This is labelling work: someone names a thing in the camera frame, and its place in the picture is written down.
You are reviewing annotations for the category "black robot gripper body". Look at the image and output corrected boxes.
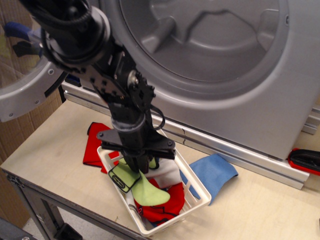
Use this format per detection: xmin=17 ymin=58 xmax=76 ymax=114
xmin=97 ymin=117 xmax=176 ymax=160

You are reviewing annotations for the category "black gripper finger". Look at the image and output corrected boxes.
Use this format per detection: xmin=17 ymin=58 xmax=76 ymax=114
xmin=138 ymin=150 xmax=153 ymax=174
xmin=122 ymin=150 xmax=140 ymax=173

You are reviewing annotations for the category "green cloth with black outline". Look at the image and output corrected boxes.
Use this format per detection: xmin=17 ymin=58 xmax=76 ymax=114
xmin=108 ymin=158 xmax=171 ymax=207

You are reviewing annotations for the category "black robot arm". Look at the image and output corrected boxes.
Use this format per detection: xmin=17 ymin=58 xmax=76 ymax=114
xmin=22 ymin=0 xmax=176 ymax=173

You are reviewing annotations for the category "white plastic laundry basket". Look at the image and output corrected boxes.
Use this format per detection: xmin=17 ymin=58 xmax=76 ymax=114
xmin=97 ymin=146 xmax=212 ymax=238

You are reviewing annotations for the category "grey toy washing machine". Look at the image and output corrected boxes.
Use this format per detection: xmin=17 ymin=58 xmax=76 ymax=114
xmin=91 ymin=0 xmax=320 ymax=159

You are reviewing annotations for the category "grey cloth in basket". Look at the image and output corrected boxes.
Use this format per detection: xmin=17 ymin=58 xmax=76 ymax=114
xmin=124 ymin=157 xmax=182 ymax=215

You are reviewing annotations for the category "red cloth on table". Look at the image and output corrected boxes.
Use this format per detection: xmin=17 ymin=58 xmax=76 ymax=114
xmin=82 ymin=122 xmax=110 ymax=174

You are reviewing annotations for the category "red cloth in basket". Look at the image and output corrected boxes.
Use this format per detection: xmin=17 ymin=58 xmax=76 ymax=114
xmin=134 ymin=182 xmax=185 ymax=227

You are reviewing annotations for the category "blue cloth on table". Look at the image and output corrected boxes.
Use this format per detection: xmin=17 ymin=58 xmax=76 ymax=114
xmin=189 ymin=154 xmax=238 ymax=206

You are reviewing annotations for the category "brown cardboard box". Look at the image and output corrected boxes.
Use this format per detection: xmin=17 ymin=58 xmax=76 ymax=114
xmin=0 ymin=0 xmax=63 ymax=230

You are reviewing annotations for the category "round transparent washer door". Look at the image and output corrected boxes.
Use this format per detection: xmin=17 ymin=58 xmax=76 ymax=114
xmin=0 ymin=0 xmax=67 ymax=123

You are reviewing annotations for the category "red and black tool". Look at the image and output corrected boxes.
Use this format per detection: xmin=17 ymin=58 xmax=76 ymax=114
xmin=287 ymin=148 xmax=320 ymax=176

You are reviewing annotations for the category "black cable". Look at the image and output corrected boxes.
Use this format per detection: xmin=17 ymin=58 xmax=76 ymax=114
xmin=149 ymin=104 xmax=166 ymax=131

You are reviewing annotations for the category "aluminium extrusion rail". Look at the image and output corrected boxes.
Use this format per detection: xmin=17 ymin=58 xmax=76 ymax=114
xmin=62 ymin=81 xmax=310 ymax=190

